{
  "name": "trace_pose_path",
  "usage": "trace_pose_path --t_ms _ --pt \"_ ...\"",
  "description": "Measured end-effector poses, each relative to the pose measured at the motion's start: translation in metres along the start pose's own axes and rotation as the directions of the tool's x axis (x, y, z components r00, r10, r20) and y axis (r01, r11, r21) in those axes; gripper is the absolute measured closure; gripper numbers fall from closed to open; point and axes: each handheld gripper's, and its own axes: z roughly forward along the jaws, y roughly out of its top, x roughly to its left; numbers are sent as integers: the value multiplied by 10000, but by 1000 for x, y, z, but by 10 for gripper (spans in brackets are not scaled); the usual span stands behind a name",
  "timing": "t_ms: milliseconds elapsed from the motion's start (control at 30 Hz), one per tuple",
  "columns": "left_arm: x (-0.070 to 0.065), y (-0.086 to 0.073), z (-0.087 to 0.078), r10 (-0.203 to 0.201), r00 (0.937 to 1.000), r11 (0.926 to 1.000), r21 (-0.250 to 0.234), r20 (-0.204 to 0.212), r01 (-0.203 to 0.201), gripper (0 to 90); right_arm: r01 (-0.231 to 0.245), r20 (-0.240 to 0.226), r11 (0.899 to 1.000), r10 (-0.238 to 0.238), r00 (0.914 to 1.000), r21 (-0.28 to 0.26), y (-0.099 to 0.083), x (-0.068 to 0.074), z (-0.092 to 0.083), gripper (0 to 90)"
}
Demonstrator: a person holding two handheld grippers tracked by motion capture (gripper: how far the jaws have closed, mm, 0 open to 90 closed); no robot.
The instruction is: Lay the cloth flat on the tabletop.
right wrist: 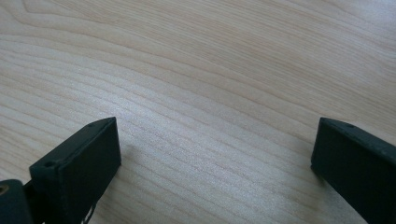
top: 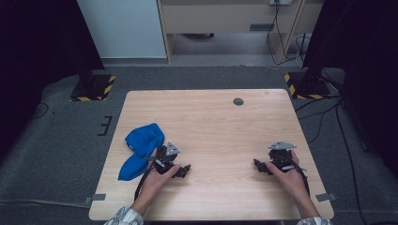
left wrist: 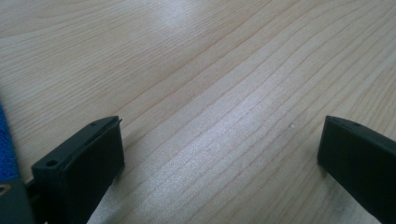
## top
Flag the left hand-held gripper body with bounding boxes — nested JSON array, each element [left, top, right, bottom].
[[153, 142, 182, 175]]

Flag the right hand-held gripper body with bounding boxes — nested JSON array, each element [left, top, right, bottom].
[[268, 141, 298, 173]]

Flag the blue cloth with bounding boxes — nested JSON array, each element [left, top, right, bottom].
[[117, 122, 166, 182]]

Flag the person's left hand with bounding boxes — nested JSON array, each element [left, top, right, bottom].
[[140, 164, 181, 206]]

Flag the person's right hand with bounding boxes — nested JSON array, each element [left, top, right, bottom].
[[265, 151, 310, 202]]

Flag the grey tape strip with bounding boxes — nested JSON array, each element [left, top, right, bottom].
[[84, 193, 107, 206], [314, 192, 339, 203]]

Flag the person's left patterned sleeve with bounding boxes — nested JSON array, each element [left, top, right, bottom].
[[104, 205, 145, 225]]

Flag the person's patterned sleeve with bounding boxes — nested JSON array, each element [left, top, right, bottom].
[[104, 205, 145, 225], [297, 216, 333, 225]]

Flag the person's right patterned sleeve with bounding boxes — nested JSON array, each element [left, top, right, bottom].
[[297, 216, 333, 225]]

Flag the black stand with striped base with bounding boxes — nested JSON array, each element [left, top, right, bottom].
[[283, 67, 332, 100], [69, 69, 116, 102]]

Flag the black curtain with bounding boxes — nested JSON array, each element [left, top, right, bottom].
[[0, 0, 105, 158], [302, 0, 398, 172]]

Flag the white panel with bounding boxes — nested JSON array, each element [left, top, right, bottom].
[[76, 0, 167, 59]]

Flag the light wooden desk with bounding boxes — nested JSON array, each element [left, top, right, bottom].
[[156, 0, 325, 65]]

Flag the right hand-held gripper black cable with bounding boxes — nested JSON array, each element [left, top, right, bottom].
[[292, 156, 311, 198]]

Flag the hand-held gripper black cable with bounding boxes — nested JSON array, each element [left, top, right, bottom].
[[292, 156, 311, 198], [133, 162, 155, 202]]

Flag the left hand-held gripper black cable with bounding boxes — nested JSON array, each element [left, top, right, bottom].
[[133, 162, 155, 202]]

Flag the short black floor cable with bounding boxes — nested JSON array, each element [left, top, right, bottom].
[[295, 96, 343, 145]]

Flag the long black floor cable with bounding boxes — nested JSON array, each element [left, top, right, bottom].
[[335, 98, 362, 225]]

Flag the thin black floor cable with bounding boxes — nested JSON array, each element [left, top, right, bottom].
[[32, 102, 51, 120]]

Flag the black hanging cables bundle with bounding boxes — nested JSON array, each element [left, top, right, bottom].
[[266, 0, 309, 68]]

